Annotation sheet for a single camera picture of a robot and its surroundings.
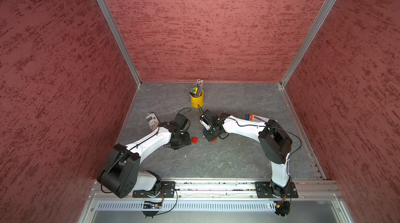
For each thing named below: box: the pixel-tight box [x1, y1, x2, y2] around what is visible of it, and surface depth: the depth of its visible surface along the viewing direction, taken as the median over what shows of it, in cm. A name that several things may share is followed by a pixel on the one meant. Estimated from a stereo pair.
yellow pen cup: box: [190, 89, 205, 109], surface depth 103 cm
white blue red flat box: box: [245, 114, 270, 123], surface depth 102 cm
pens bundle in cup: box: [189, 78, 204, 97], surface depth 102 cm
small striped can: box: [145, 111, 160, 132], surface depth 99 cm
